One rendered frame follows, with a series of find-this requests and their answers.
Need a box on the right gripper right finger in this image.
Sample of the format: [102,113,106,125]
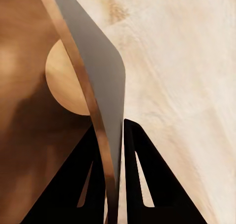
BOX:
[124,119,207,224]

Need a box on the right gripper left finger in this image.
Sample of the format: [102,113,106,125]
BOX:
[21,125,106,224]

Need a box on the trash can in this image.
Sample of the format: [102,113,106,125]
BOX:
[0,0,126,224]

